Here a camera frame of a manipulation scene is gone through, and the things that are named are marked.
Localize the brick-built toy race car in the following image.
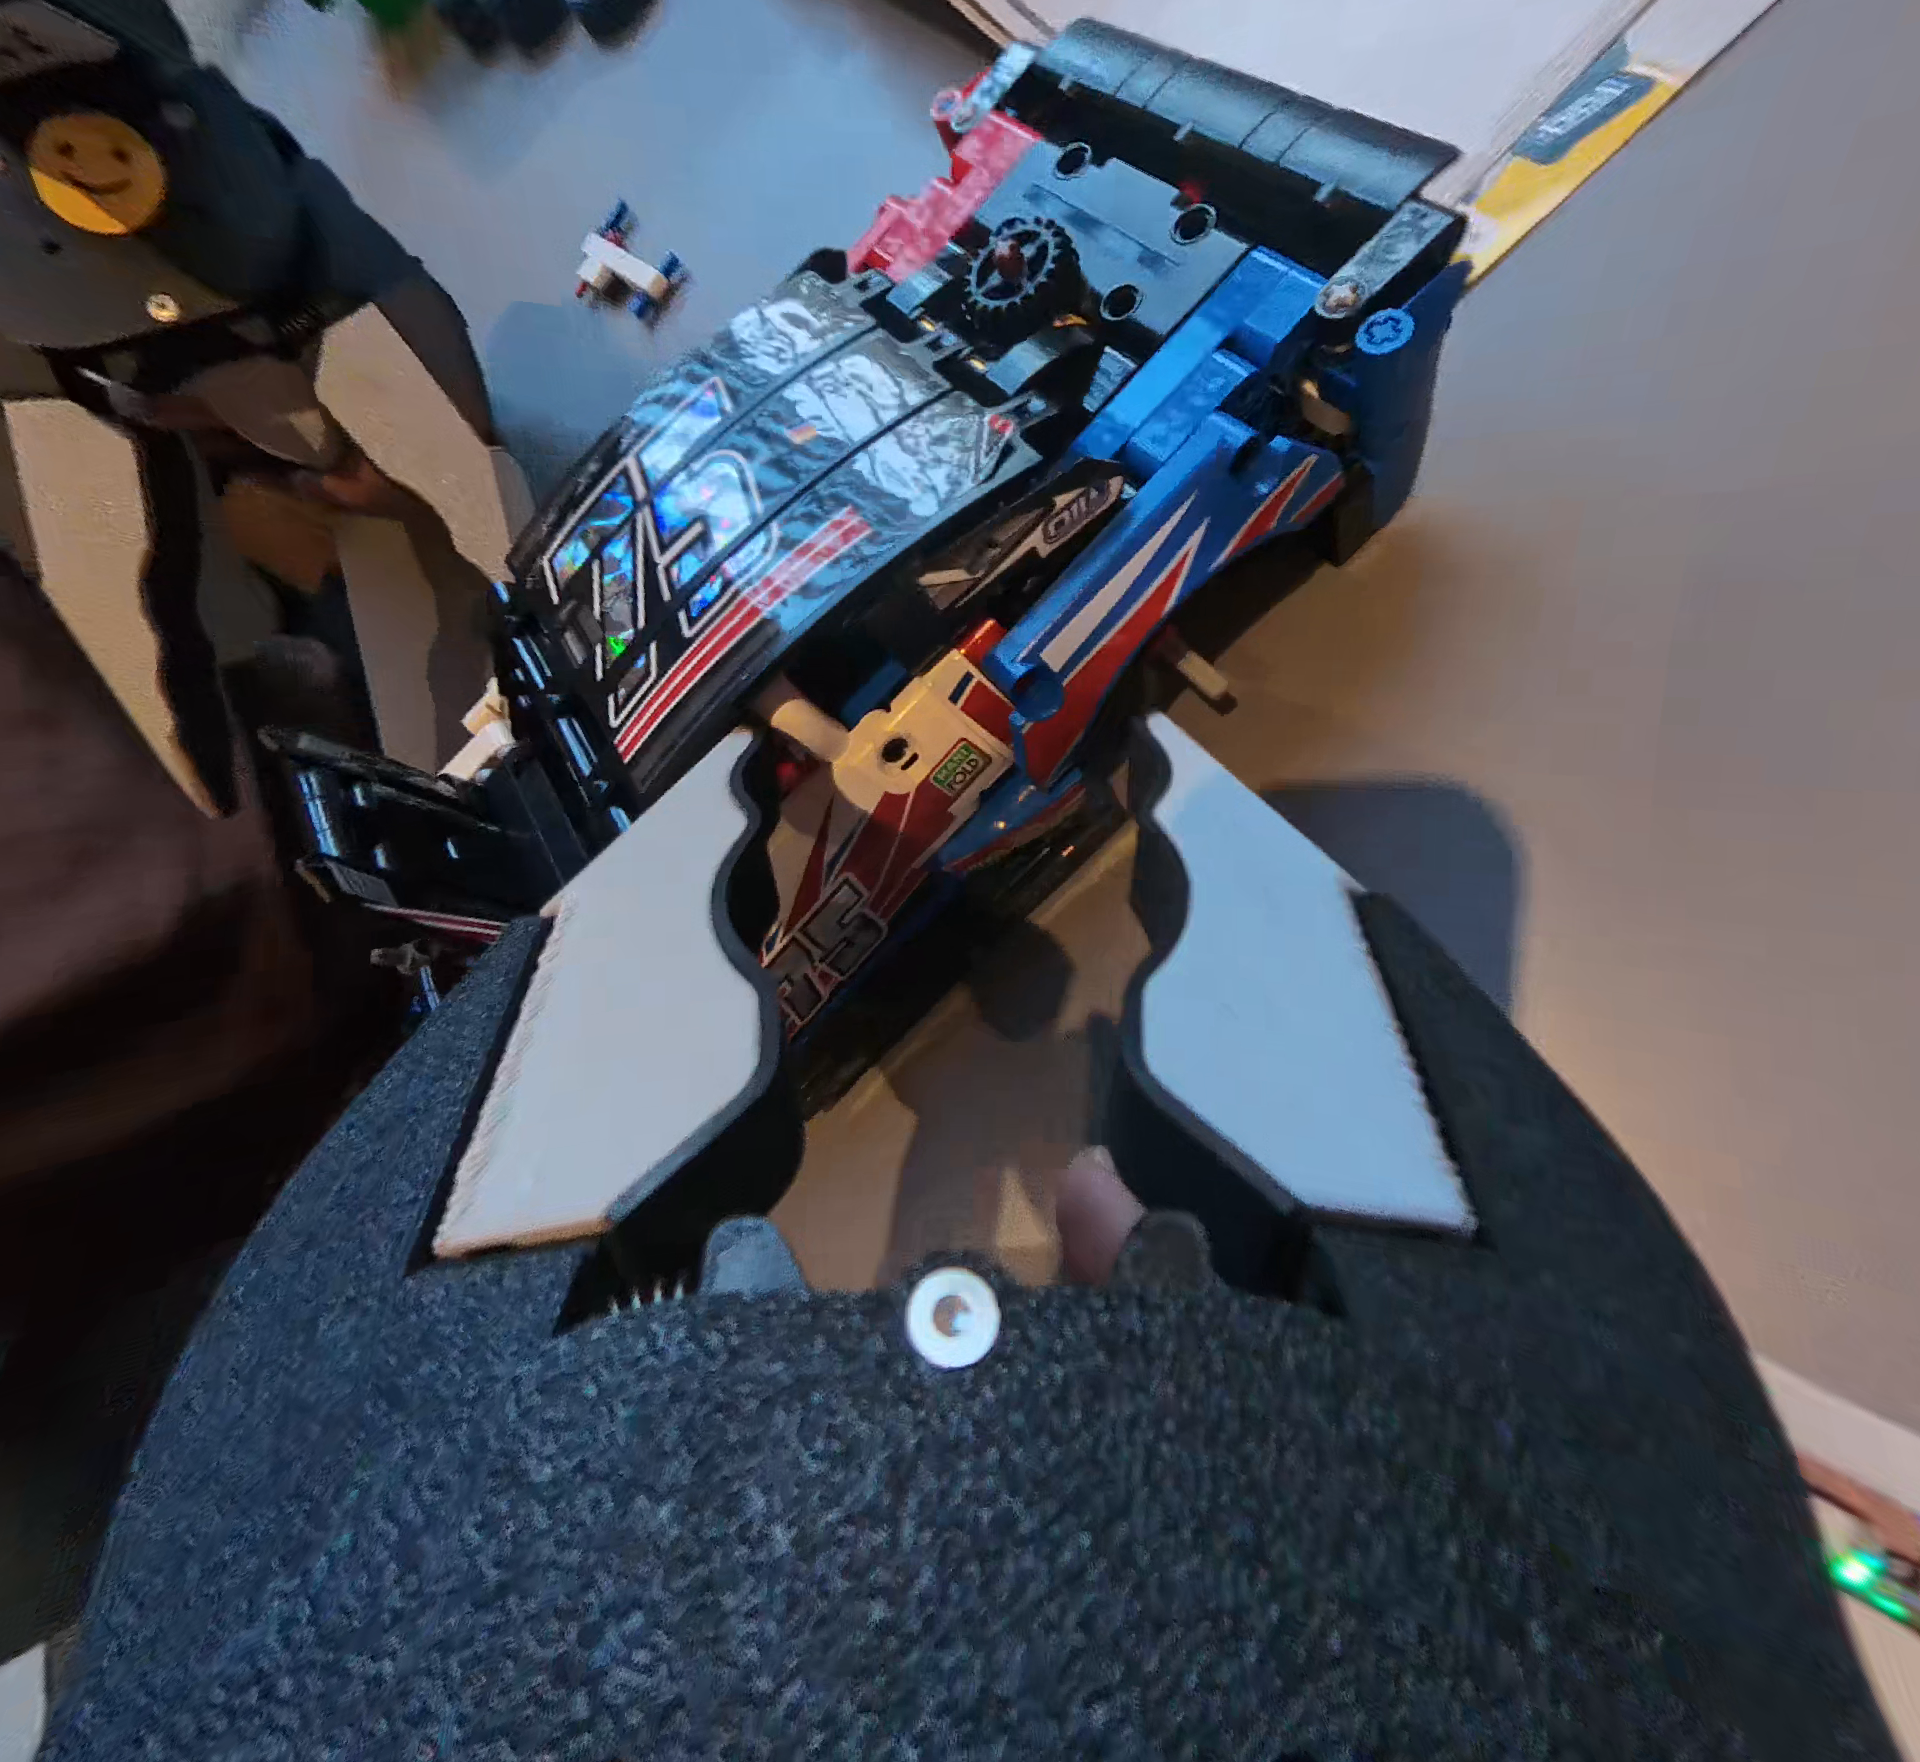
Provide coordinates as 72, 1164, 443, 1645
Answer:
258, 17, 1474, 1122

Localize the person's brown sweater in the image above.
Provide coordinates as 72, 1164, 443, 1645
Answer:
0, 546, 391, 1660

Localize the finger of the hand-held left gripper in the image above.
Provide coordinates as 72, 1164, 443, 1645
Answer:
307, 299, 537, 774
0, 397, 248, 819

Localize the white brick beam assembly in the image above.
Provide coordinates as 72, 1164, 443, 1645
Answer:
573, 200, 696, 324

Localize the device with green light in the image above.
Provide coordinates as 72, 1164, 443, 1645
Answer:
1798, 1454, 1920, 1632

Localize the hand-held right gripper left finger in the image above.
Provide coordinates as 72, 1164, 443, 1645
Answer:
433, 727, 801, 1260

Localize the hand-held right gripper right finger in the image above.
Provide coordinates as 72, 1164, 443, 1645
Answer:
1118, 720, 1479, 1240

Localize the person's right hand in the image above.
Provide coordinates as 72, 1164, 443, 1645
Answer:
1055, 1147, 1154, 1291

